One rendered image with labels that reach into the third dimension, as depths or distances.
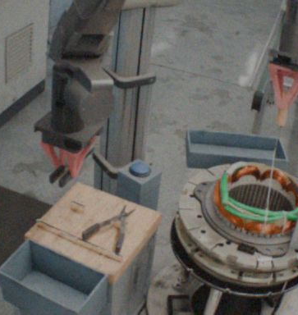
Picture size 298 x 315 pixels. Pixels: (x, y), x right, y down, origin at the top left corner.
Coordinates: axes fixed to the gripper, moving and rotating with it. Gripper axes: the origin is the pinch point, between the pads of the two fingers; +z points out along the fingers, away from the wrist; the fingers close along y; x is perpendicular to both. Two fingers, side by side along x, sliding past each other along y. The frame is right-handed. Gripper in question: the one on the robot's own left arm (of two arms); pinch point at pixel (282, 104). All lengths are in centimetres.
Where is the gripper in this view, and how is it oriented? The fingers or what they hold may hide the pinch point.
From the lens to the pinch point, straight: 89.1
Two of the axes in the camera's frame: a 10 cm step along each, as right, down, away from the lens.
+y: 5.4, -0.9, 8.4
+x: -8.2, -3.0, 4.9
